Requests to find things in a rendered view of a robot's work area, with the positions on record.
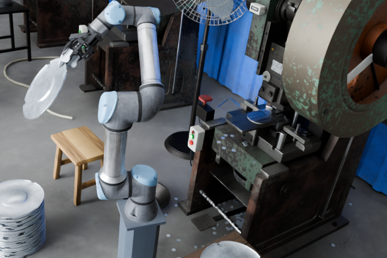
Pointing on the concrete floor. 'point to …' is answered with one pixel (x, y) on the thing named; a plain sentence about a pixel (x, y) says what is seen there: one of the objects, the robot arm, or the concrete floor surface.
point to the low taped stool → (78, 155)
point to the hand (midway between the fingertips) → (61, 65)
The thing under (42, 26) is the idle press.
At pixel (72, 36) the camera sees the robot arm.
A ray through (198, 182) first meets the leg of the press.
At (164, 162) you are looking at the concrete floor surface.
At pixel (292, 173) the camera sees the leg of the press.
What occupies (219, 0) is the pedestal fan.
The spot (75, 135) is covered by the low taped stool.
